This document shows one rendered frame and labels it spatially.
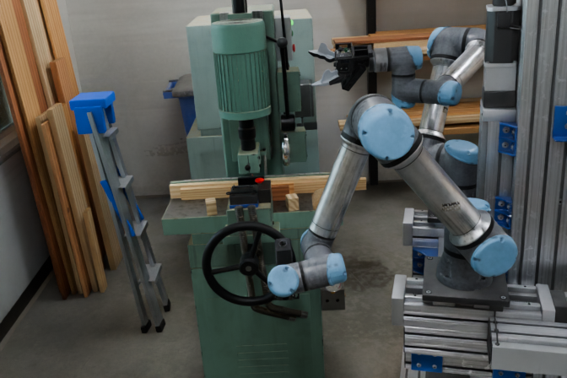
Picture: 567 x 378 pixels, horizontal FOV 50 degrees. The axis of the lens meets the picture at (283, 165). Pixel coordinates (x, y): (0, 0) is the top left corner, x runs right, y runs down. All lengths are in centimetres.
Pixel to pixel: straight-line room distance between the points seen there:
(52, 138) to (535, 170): 232
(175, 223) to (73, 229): 142
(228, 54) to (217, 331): 97
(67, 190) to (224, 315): 143
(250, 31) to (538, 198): 98
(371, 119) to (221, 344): 119
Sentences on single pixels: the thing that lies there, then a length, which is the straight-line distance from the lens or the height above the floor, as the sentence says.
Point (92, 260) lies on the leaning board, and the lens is 351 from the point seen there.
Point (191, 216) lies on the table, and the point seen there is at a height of 90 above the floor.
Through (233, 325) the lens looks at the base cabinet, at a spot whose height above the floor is 48.
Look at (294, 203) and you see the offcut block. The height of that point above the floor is 92.
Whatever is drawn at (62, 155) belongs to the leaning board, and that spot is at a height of 80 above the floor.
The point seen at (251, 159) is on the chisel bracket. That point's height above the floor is 105.
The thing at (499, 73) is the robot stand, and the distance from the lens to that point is 181.
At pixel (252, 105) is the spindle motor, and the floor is 124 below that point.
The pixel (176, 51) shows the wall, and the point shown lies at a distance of 441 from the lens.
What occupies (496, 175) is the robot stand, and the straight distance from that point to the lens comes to 187.
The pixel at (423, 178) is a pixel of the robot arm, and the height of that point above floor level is 120.
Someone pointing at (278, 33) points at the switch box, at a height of 142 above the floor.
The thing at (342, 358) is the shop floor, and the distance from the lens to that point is 282.
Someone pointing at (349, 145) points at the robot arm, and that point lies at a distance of 151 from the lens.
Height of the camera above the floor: 171
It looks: 20 degrees down
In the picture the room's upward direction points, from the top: 4 degrees counter-clockwise
